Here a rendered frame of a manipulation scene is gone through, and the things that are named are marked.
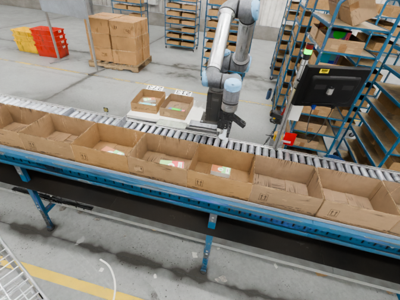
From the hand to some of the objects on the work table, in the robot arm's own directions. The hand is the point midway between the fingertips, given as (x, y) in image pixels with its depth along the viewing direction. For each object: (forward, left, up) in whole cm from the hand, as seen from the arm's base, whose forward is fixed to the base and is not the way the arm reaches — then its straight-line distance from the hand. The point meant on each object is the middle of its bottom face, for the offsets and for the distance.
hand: (227, 139), depth 144 cm
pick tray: (-104, -58, -48) cm, 129 cm away
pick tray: (-106, -91, -48) cm, 148 cm away
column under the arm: (-98, -16, -48) cm, 110 cm away
